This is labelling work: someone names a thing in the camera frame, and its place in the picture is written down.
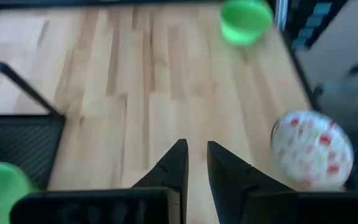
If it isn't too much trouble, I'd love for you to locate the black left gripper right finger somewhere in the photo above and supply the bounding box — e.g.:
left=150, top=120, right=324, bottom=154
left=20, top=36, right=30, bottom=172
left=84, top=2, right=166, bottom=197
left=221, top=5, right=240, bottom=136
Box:
left=206, top=141, right=358, bottom=224

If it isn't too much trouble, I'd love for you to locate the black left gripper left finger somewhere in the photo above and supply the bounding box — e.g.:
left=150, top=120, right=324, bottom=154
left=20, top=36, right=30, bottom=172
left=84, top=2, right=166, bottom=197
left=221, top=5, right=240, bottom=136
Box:
left=9, top=138, right=189, bottom=224

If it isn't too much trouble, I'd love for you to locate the black mesh metal tray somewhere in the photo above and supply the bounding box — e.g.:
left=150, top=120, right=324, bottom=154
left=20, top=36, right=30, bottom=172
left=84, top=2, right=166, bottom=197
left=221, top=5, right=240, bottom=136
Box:
left=0, top=61, right=67, bottom=190

